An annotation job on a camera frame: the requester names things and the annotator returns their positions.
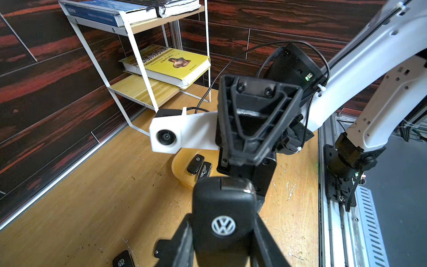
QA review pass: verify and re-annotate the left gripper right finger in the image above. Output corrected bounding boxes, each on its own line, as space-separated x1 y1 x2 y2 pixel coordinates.
253 214 290 267

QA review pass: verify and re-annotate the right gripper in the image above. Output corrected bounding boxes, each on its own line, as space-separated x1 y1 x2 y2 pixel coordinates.
216 75 314 197

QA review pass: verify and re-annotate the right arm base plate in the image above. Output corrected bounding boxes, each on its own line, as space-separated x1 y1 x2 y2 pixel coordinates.
323 145 351 205

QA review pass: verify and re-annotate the black car key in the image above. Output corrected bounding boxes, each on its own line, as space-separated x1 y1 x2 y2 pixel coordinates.
196 161 212 181
191 177 256 267
186 154 205 175
112 250 135 267

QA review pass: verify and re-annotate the yellow paperback book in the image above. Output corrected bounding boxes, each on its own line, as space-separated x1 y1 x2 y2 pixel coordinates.
140 44 211 90

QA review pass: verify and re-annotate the yellow storage tray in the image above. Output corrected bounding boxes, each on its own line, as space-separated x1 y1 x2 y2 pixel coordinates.
171 149 225 189

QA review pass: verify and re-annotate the white wire shelf rack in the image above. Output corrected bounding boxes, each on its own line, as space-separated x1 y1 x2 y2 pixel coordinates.
59 1 211 136

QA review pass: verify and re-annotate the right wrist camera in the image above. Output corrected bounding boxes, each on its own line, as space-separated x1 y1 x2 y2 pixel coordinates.
149 108 219 154

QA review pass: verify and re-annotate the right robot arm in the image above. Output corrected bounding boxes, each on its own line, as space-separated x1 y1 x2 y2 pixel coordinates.
216 1 427 203

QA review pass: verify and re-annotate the blue white book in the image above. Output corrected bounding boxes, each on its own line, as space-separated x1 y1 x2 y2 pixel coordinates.
59 1 157 27

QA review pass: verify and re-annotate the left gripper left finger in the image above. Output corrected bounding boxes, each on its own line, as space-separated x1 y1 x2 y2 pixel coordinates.
155 214 193 267

